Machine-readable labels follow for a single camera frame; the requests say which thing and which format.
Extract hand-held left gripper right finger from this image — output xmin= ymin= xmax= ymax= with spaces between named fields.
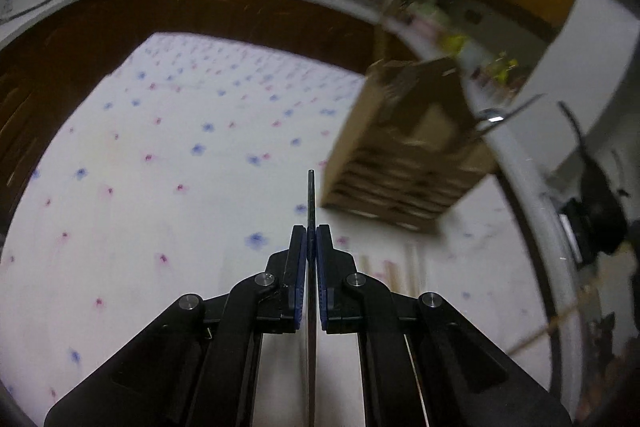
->
xmin=316 ymin=225 xmax=572 ymax=427

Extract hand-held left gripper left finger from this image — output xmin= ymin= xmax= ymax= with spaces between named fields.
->
xmin=44 ymin=225 xmax=308 ymax=427

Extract bunch of wooden chopsticks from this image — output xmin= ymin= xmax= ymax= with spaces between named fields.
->
xmin=357 ymin=249 xmax=427 ymax=295

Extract dark metal chopstick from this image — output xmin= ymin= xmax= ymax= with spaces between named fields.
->
xmin=306 ymin=170 xmax=318 ymax=427

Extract wooden utensil holder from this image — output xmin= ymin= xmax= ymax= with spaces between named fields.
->
xmin=319 ymin=56 xmax=501 ymax=236

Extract light wooden chopstick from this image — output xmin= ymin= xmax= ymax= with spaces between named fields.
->
xmin=507 ymin=284 xmax=603 ymax=355

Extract metal spoon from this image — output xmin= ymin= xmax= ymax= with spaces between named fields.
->
xmin=476 ymin=94 xmax=547 ymax=132

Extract white dotted tablecloth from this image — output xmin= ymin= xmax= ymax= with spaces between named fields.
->
xmin=0 ymin=32 xmax=553 ymax=427

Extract white kitchen counter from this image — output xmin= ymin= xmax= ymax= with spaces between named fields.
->
xmin=0 ymin=0 xmax=591 ymax=427

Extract yellow oil bottles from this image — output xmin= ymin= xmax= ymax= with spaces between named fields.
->
xmin=477 ymin=52 xmax=521 ymax=85

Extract brown lower cabinets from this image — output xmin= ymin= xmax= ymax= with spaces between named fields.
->
xmin=0 ymin=0 xmax=426 ymax=218

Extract black wok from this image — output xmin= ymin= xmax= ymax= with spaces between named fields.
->
xmin=557 ymin=101 xmax=632 ymax=258

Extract green pink bowl stack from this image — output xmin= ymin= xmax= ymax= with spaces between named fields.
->
xmin=405 ymin=0 xmax=451 ymax=32

